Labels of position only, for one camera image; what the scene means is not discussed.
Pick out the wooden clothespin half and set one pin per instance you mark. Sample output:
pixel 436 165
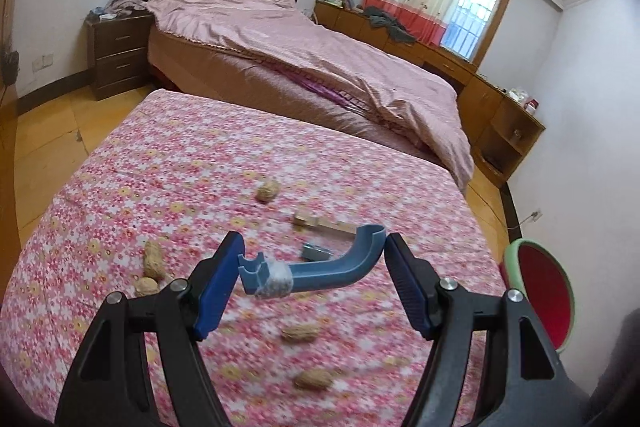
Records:
pixel 306 220

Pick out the peanut in shell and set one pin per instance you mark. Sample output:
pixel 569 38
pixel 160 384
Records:
pixel 153 261

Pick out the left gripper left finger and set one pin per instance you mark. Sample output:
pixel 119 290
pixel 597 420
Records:
pixel 109 381

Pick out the red and green bin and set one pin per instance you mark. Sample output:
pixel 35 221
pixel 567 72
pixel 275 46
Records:
pixel 530 268

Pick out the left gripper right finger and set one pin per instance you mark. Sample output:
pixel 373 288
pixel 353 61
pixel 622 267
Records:
pixel 523 381

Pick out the round walnut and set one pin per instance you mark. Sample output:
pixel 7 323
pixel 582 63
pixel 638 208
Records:
pixel 146 286

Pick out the peanut near gripper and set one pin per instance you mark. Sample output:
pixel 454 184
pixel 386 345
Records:
pixel 300 333

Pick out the clothes pile on nightstand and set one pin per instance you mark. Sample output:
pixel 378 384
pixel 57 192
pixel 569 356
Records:
pixel 116 9

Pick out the peanut at bottom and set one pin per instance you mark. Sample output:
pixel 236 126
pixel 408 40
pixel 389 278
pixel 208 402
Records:
pixel 313 379

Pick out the long wooden cabinet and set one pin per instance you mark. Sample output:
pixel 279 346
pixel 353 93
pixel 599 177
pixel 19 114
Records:
pixel 500 131

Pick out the window with bars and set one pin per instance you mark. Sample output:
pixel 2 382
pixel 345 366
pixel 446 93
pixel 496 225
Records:
pixel 473 26

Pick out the pink striped quilt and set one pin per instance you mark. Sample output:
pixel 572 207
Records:
pixel 384 87

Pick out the dark wooden nightstand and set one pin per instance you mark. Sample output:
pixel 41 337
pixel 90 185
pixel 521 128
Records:
pixel 117 53

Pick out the dark wooden bed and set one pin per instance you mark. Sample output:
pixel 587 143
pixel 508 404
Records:
pixel 253 83

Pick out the pink floral table cloth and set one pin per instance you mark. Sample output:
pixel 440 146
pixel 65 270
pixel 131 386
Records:
pixel 183 171

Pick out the dark clothes on cabinet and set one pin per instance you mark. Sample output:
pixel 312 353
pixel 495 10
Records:
pixel 380 19

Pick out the blue plastic curved piece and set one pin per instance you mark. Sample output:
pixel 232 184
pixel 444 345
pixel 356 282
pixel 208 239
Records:
pixel 266 279

